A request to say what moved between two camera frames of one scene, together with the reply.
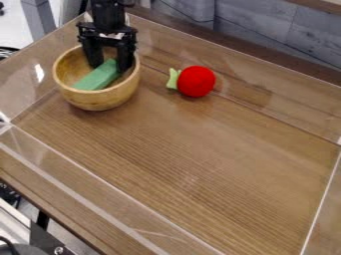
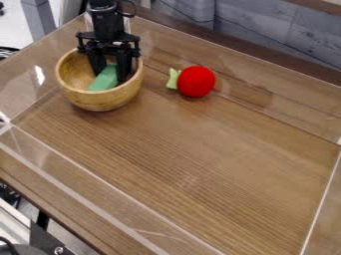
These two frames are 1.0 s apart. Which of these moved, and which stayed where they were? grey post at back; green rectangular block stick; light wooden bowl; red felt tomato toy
Moved: green rectangular block stick
Stayed: grey post at back; light wooden bowl; red felt tomato toy
